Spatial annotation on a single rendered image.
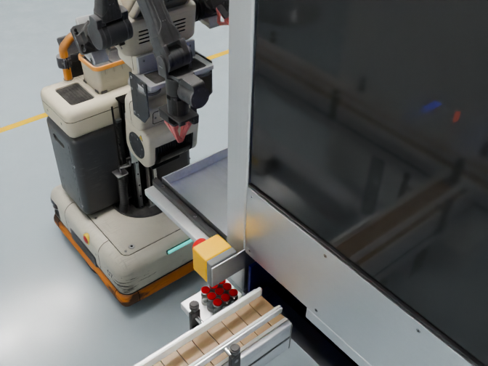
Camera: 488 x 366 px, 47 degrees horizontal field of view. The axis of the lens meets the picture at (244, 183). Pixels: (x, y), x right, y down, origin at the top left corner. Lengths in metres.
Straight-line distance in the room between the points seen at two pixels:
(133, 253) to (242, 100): 1.36
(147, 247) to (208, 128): 1.32
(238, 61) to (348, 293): 0.45
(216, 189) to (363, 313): 0.72
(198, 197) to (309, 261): 0.60
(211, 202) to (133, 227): 0.87
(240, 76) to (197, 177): 0.70
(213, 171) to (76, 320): 1.06
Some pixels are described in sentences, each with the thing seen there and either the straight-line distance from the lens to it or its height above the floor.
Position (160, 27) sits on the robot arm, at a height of 1.35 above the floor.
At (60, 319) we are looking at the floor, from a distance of 2.51.
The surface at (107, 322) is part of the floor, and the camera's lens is 2.46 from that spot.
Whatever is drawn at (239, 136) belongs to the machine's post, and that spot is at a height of 1.31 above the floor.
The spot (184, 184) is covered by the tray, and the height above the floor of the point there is 0.88.
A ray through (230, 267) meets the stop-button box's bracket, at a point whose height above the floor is 0.99.
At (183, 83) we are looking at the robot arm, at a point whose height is 1.23.
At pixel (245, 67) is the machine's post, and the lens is 1.00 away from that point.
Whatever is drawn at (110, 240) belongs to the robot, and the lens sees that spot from 2.37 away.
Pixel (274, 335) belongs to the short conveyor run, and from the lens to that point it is 1.23.
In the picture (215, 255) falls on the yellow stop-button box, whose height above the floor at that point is 1.03.
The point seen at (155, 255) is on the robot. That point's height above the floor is 0.26.
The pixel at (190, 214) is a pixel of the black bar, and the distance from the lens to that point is 1.53.
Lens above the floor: 1.93
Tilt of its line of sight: 39 degrees down
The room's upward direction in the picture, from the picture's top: 2 degrees clockwise
